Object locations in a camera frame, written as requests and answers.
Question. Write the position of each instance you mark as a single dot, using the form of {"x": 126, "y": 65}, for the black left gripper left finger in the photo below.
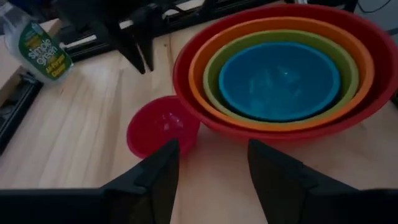
{"x": 152, "y": 193}

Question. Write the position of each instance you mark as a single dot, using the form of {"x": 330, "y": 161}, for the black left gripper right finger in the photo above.
{"x": 289, "y": 193}

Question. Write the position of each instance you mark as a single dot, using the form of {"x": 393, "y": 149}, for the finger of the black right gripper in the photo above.
{"x": 129, "y": 46}
{"x": 146, "y": 34}

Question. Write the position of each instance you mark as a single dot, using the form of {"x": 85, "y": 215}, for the blue plastic bowl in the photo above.
{"x": 280, "y": 84}

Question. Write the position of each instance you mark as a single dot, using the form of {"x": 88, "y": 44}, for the green plastic bowl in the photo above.
{"x": 348, "y": 71}

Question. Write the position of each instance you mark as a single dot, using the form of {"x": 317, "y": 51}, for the orange plastic bowl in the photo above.
{"x": 363, "y": 77}

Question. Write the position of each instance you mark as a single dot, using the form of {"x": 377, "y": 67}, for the small pink plastic bowl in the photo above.
{"x": 158, "y": 124}

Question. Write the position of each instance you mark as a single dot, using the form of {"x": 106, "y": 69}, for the green-labelled cleaner spray bottle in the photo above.
{"x": 43, "y": 53}

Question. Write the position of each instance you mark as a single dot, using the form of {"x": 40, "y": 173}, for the large red plastic bowl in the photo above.
{"x": 385, "y": 56}

